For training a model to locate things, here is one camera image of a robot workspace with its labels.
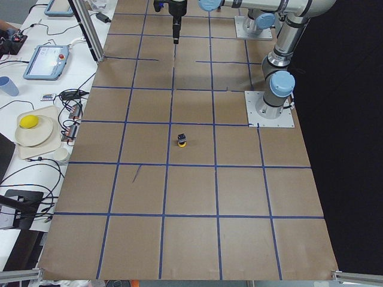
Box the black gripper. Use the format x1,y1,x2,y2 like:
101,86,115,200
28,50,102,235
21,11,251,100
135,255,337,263
153,0,187,45

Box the yellow push button switch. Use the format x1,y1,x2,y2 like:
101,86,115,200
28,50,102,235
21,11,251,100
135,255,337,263
177,133,187,148

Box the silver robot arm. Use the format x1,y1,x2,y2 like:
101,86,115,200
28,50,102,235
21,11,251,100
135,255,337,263
198,1,335,120
153,1,275,44

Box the black power adapter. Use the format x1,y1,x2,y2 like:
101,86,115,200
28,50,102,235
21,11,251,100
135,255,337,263
95,12,111,23

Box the far blue teach pendant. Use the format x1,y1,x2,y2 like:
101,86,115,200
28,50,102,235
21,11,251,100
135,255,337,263
44,0,74,17

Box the blue teach pendant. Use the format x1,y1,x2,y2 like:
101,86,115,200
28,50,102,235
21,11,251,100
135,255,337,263
44,0,74,17
23,45,69,81

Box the black inline power brick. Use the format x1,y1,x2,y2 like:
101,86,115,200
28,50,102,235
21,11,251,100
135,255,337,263
59,90,89,100

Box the upper small circuit board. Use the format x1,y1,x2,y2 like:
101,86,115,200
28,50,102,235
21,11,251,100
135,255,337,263
68,103,83,120

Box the small circuit board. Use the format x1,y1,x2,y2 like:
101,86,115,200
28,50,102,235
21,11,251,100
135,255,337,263
61,124,78,142
68,103,83,120

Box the near blue teach pendant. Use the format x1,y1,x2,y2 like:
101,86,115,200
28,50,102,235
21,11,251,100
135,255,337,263
23,45,69,81

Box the small white label card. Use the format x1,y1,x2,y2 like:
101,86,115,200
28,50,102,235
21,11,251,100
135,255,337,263
41,93,56,101

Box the lower small circuit board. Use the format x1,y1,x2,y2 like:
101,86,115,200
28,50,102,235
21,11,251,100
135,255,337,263
61,124,78,142

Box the cream square tray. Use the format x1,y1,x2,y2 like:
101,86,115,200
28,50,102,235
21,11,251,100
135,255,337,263
14,106,61,160

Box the white paper cup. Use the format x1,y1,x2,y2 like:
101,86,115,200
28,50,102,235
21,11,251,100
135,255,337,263
53,148,71,165

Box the yellow lemon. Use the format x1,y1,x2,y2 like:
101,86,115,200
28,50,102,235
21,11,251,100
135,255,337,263
19,115,39,129

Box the cream round plate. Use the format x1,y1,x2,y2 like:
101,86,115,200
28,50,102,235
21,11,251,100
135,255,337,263
15,115,53,146

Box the light blue plastic cup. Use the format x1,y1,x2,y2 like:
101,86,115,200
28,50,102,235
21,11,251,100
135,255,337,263
0,76,19,96

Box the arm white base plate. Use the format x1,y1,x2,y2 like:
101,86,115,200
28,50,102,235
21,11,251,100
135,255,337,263
245,91,295,128
234,16,273,41

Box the aluminium frame post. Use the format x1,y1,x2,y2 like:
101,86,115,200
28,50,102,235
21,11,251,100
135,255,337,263
68,0,105,63

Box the black camera stand base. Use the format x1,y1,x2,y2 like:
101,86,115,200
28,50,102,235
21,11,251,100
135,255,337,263
1,189,44,230

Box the near left aluminium rail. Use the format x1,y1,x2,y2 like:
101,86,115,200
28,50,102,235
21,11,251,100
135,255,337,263
1,268,44,286

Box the aluminium rail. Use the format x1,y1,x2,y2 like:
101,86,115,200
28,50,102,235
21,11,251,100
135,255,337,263
1,268,44,286
332,270,383,286

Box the near right aluminium rail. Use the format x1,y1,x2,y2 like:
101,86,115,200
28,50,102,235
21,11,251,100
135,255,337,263
332,270,383,286

